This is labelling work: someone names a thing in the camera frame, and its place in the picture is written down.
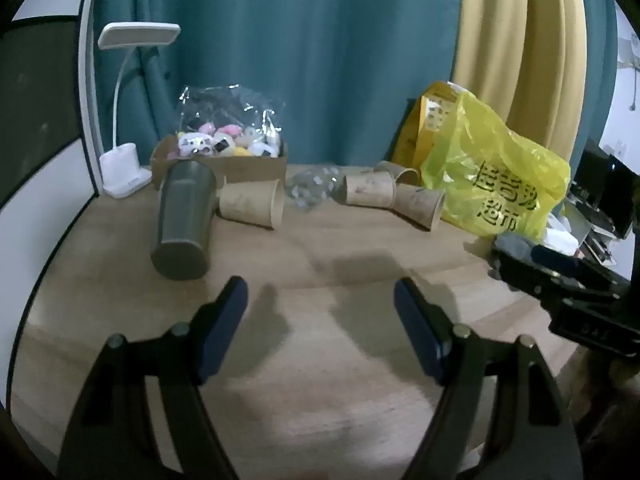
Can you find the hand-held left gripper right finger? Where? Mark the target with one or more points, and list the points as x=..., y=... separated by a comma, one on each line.
x=419, y=332

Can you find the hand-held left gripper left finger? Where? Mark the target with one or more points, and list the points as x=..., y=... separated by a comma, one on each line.
x=224, y=332

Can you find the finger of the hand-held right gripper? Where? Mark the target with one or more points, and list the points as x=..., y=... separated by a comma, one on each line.
x=520, y=270
x=555, y=259

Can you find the grey metal tumbler cup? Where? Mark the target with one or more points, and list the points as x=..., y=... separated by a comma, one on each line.
x=182, y=220

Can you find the brown paper cup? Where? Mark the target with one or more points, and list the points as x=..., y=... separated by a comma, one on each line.
x=417, y=205
x=370, y=189
x=403, y=174
x=250, y=205

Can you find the white crumpled paper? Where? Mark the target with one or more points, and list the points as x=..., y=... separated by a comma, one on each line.
x=562, y=237

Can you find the black electronic device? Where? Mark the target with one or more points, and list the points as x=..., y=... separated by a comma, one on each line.
x=607, y=195

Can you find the yellow plastic bag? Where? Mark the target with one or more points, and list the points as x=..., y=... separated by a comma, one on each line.
x=480, y=170

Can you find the cardboard box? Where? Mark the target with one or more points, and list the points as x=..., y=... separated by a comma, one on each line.
x=250, y=169

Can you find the crumpled clear plastic wrap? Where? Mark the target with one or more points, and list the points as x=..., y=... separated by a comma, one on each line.
x=310, y=185

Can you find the orange paper bag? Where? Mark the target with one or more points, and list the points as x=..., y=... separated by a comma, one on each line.
x=425, y=120

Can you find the white desk lamp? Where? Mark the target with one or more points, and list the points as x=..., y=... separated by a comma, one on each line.
x=125, y=174

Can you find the clear bag of plush toys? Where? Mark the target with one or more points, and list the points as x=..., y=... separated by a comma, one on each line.
x=222, y=144

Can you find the yellow curtain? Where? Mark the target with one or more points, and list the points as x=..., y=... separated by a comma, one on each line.
x=525, y=60

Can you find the teal curtain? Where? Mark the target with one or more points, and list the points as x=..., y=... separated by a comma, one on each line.
x=325, y=60

